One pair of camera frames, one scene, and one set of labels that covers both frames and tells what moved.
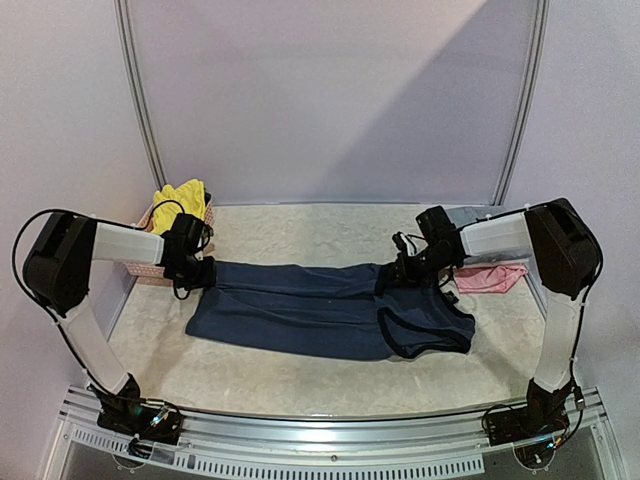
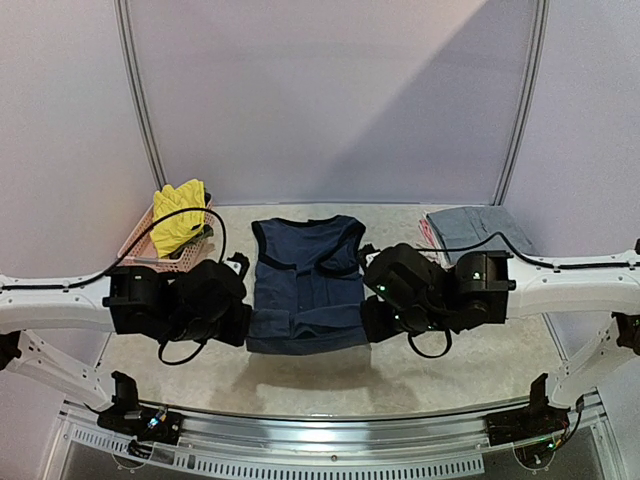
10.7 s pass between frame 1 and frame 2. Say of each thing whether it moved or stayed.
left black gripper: moved
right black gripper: moved
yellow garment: stayed
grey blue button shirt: stayed
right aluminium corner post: stayed
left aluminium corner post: stayed
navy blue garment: moved
